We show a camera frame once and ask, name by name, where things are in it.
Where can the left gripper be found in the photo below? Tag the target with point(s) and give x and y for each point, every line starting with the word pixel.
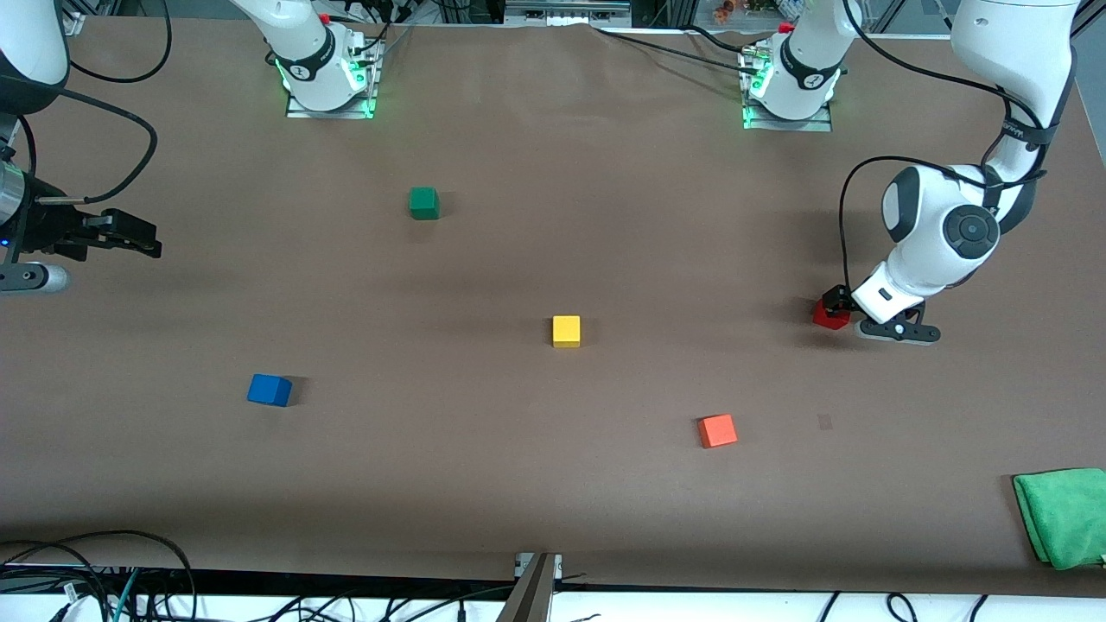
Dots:
pixel 836 299

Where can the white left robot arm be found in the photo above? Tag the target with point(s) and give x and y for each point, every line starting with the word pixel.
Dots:
pixel 1020 52

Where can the green wooden block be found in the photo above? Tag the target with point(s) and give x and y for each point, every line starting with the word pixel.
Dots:
pixel 423 203

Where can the green folded cloth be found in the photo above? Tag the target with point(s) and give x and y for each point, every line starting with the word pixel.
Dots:
pixel 1067 517

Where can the yellow wooden block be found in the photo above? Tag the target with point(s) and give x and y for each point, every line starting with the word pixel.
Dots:
pixel 567 330

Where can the grey aluminium profile beam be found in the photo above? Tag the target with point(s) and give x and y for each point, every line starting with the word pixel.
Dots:
pixel 529 600

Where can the red wooden block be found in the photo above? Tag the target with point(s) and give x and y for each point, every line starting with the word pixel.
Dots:
pixel 829 321

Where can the orange wooden block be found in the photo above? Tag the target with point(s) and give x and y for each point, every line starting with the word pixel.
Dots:
pixel 717 430

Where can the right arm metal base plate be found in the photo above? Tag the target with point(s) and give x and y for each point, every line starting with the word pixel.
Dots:
pixel 346 111

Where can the blue wooden block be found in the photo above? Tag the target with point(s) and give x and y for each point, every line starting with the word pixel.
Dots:
pixel 268 390

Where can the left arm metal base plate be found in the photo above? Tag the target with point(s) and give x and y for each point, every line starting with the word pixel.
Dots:
pixel 778 125

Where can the silver bracket plate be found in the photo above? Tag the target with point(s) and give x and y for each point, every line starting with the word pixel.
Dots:
pixel 521 563

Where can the grey metal box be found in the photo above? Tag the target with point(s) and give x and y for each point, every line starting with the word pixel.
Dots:
pixel 566 13

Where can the brown paper table cover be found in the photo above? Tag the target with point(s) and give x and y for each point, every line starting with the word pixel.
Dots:
pixel 518 475

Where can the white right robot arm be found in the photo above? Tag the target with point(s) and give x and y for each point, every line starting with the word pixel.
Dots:
pixel 324 91

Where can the white corner bracket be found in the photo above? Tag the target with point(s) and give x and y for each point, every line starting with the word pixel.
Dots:
pixel 76 24

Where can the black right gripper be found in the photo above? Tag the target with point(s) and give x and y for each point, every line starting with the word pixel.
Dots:
pixel 50 228

